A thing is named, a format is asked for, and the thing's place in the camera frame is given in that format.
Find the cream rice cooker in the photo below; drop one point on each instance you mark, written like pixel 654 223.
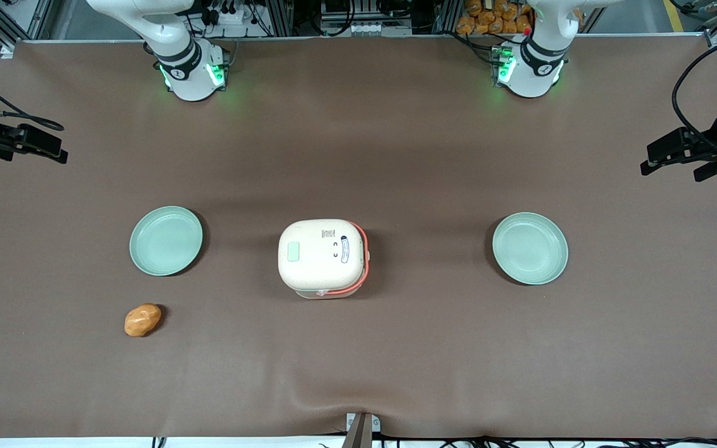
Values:
pixel 315 258

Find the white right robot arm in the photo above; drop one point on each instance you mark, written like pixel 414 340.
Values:
pixel 175 43

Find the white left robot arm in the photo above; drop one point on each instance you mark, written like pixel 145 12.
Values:
pixel 539 59

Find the pale green plate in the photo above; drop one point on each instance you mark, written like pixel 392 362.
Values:
pixel 529 248
pixel 165 241

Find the orange-brown bread roll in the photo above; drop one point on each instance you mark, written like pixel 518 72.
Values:
pixel 142 320

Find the pile of orange bread rolls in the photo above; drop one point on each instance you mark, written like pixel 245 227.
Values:
pixel 489 18

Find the white power strip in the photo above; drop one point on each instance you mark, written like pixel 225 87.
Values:
pixel 229 15

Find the brown table cover cloth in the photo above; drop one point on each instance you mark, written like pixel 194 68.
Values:
pixel 396 155

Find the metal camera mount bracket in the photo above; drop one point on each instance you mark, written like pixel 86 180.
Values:
pixel 361 429

